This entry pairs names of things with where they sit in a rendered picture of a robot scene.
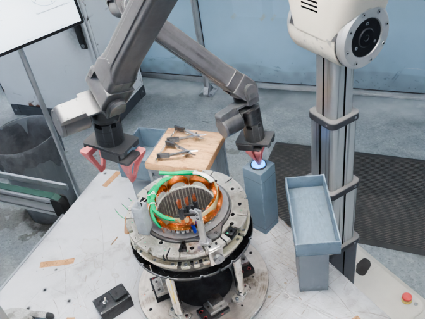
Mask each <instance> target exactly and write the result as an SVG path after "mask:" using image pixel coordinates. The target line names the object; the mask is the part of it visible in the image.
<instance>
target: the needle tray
mask: <svg viewBox="0 0 425 319"><path fill-rule="evenodd" d="M285 188H286V196H287V201H288V209H289V214H290V221H291V226H292V234H293V242H294V246H295V262H296V269H297V276H298V281H299V289H300V292H304V291H322V290H328V273H329V254H341V246H342V241H341V238H340V233H339V230H338V226H337V223H336V218H335V214H334V211H333V206H332V203H331V199H330V194H329V191H328V186H327V183H326V179H325V176H324V174H321V175H307V176H299V177H285Z"/></svg>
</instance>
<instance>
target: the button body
mask: <svg viewBox="0 0 425 319"><path fill-rule="evenodd" d="M262 160H264V161H265V162H266V163H267V166H266V167H265V169H263V170H253V169H251V167H250V163H251V162H252V161H253V159H251V160H250V161H249V162H248V163H247V164H246V165H245V166H244V167H242V170H243V179H244V186H245V193H246V196H247V197H246V199H248V204H249V211H250V215H251V216H252V221H253V228H254V229H256V230H258V231H260V232H262V233H263V234H267V233H268V232H269V231H270V230H271V229H272V228H273V227H274V226H275V225H276V224H277V223H278V203H277V193H276V174H275V164H274V163H273V162H271V161H269V160H266V159H264V158H262Z"/></svg>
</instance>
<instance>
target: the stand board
mask: <svg viewBox="0 0 425 319"><path fill-rule="evenodd" d="M174 130H175V129H174V128H168V129H167V131H166V132H165V134H164V135H163V137H162V138H161V140H160V141H159V143H158V144H157V146H156V147H155V148H154V150H153V152H152V153H151V155H150V156H149V157H148V159H147V161H146V162H145V167H146V169H150V170H159V171H168V172H175V171H182V170H197V171H198V172H202V170H210V168H211V166H212V165H213V163H214V160H215V159H216V157H217V155H218V153H219V150H220V149H221V147H222V145H223V143H224V141H225V138H224V137H222V136H221V134H220V133H218V132H205V131H198V130H189V131H191V132H193V133H196V132H197V134H206V135H200V137H203V138H204V139H200V138H197V140H196V142H194V141H193V138H192V139H185V140H180V141H179V142H175V143H176V144H178V145H179V146H181V147H184V148H185V149H188V150H198V151H193V152H191V153H193V154H196V155H195V156H194V155H191V154H188V155H187V157H186V158H185V160H183V157H182V154H181V155H177V156H170V158H160V160H159V161H158V163H156V162H155V159H156V158H157V155H156V154H157V153H160V151H161V150H162V148H163V147H164V145H165V140H166V138H167V137H170V136H171V135H172V133H173V132H174ZM185 136H190V134H186V132H180V131H178V132H177V133H176V135H175V137H185ZM181 151H182V150H180V149H177V148H174V147H171V146H168V147H167V149H166V150H165V153H177V152H181Z"/></svg>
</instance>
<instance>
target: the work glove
mask: <svg viewBox="0 0 425 319"><path fill-rule="evenodd" d="M4 312H5V313H6V315H7V316H8V318H9V319H35V318H44V319H53V318H54V317H55V316H54V314H53V313H51V312H46V311H32V310H28V309H24V308H10V309H6V310H4Z"/></svg>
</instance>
